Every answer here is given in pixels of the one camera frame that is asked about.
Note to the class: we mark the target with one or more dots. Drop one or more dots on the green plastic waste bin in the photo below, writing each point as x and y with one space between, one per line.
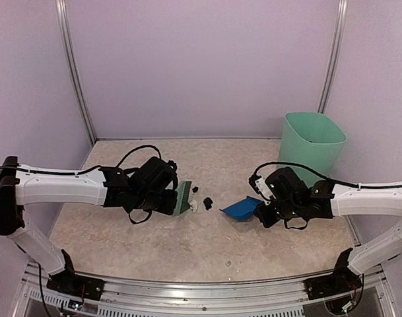
311 139

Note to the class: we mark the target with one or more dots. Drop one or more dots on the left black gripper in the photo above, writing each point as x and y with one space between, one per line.
169 206

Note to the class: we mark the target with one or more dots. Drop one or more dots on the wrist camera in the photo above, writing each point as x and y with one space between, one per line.
172 165
260 187

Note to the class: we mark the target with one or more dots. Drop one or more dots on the aluminium front rail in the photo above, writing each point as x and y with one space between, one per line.
130 297

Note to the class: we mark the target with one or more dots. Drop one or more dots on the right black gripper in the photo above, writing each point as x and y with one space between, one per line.
267 220

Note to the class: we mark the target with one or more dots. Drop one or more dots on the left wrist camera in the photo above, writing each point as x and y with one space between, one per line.
172 165

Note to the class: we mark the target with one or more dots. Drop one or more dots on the white paper scrap by dustpan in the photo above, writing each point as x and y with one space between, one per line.
193 205

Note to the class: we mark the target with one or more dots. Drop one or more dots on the left aluminium frame post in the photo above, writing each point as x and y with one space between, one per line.
66 39

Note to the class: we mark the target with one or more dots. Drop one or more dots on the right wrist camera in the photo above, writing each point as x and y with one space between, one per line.
260 187

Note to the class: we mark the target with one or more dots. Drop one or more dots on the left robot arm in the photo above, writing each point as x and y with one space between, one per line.
150 187

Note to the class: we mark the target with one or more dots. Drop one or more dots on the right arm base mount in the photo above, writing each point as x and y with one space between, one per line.
333 284

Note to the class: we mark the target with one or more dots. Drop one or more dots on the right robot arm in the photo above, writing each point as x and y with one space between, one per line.
286 196

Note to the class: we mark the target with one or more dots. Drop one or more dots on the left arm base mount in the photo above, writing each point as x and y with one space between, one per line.
75 284

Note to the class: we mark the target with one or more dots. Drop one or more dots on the black paper scrap large lower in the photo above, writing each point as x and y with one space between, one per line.
208 203

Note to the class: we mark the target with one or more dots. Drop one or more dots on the green hand brush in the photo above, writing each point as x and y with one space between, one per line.
182 200

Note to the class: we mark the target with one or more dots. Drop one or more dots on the blue plastic dustpan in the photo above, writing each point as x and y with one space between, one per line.
243 209

